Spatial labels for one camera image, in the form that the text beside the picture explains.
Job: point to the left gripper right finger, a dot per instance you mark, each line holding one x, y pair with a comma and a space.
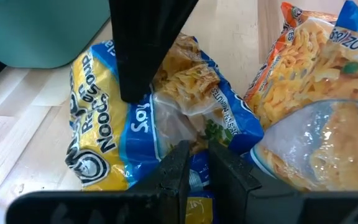
259, 205

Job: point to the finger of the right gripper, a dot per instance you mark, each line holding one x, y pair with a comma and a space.
141, 46

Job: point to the teal plastic bin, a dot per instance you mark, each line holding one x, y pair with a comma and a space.
42, 31

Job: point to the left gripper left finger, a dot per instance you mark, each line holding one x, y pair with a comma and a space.
166, 193

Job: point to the orange Maruchan noodle packet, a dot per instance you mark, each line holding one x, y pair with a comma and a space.
284, 71

